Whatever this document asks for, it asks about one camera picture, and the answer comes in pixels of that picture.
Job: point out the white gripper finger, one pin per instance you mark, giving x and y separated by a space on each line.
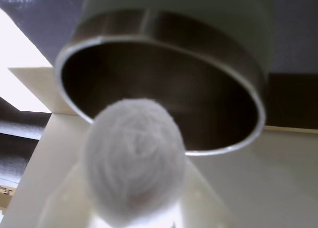
67 203

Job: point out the white gauze roll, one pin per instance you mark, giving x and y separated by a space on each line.
135 161

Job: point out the white metal cup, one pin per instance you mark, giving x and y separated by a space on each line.
161 76

